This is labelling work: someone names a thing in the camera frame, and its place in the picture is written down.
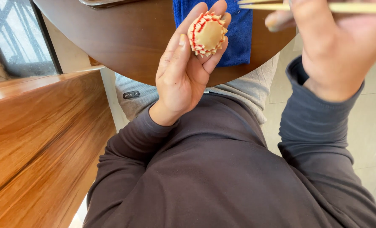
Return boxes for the person's left hand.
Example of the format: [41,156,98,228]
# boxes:
[149,0,232,126]

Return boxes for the flower-shaped dough pastry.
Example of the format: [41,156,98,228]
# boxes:
[187,10,228,58]

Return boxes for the person's grey trousers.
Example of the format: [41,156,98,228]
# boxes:
[114,52,281,126]

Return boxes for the window with metal grille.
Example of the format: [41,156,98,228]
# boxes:
[0,0,63,78]

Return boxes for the brown wooden bench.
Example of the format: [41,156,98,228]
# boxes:
[0,70,117,228]

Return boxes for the blue towel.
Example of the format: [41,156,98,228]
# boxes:
[172,0,254,67]

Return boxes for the person's brown long-sleeve shirt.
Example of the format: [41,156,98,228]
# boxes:
[82,55,376,228]

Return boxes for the person's right hand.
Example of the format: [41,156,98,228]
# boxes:
[265,0,376,102]

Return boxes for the grey tray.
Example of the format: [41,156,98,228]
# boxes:
[79,0,141,7]

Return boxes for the yellow bamboo chopstick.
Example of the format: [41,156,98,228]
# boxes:
[237,0,285,5]
[238,3,376,14]

